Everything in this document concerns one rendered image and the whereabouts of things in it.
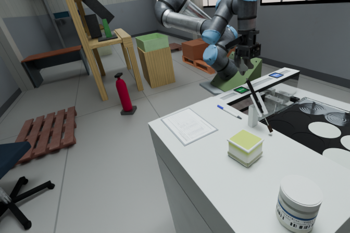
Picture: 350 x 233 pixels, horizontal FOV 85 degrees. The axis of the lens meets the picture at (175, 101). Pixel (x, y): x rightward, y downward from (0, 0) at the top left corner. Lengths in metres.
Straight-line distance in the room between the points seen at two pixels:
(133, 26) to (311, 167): 9.99
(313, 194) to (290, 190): 0.04
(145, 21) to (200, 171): 10.02
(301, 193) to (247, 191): 0.14
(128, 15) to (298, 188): 10.06
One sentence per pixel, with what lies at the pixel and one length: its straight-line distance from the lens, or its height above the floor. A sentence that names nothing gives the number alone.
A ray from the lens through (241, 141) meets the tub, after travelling 0.59.
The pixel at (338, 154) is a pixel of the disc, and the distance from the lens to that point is 0.83.
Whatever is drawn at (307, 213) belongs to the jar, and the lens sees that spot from 0.48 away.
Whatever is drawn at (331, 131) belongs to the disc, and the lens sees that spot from 0.93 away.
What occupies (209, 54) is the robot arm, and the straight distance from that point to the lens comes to 1.24.
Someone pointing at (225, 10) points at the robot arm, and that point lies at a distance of 0.92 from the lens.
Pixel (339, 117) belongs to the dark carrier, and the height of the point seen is 0.90.
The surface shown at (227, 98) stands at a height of 0.96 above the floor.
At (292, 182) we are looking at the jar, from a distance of 0.48.
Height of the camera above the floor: 1.42
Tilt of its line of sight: 28 degrees down
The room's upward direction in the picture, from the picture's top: 9 degrees counter-clockwise
